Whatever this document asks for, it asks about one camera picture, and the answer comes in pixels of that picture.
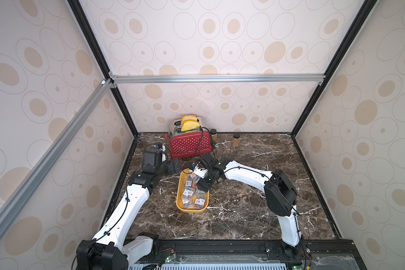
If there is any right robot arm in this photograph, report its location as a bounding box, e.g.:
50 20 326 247
191 153 302 254

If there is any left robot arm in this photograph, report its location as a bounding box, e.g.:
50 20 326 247
71 144 180 270

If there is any yellow storage tray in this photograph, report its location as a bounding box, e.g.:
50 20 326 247
176 169 209 213

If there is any left spice jar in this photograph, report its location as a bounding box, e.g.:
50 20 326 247
210 128 217 144

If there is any spice jar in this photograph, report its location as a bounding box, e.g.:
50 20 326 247
210 128 217 144
232 132 240 147

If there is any red toaster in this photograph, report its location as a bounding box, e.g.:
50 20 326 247
168 117 214 158

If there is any right spice jar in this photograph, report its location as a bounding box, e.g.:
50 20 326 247
232 132 240 147

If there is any yellow toast slice front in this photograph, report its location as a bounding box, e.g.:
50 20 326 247
181 120 200 132

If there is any yellow toast slice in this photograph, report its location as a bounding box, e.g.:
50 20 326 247
181 115 199 124
181 120 200 132

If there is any yellow toast slice rear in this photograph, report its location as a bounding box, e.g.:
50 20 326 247
181 115 199 124

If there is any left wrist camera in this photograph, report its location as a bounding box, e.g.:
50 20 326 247
155 143 167 154

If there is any horizontal aluminium rail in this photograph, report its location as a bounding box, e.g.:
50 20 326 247
112 74 326 84

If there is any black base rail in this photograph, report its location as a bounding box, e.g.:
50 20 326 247
75 238 368 270

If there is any left aluminium rail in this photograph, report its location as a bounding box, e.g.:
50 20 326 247
0 78 113 241

